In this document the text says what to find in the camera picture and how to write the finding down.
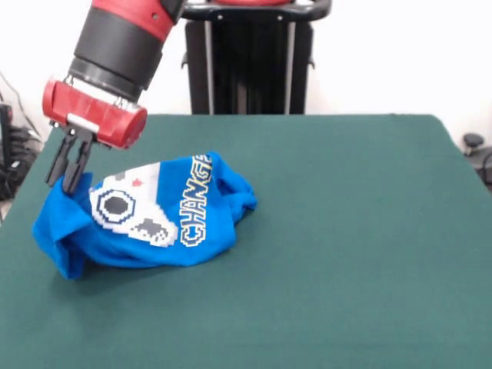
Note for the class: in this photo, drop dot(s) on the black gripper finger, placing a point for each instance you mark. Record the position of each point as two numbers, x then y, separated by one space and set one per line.
76 167
58 159

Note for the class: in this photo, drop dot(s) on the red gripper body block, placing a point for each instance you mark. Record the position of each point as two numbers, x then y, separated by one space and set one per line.
96 115

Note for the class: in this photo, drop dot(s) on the blue printed t-shirt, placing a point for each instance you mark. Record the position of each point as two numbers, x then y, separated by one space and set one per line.
153 230

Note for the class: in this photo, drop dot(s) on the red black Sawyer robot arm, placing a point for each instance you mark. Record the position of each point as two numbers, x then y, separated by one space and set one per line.
123 42

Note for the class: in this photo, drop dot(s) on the dark green table cloth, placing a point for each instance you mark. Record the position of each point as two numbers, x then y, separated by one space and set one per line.
346 250

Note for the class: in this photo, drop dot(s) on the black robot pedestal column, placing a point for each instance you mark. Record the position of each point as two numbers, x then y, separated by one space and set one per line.
250 77

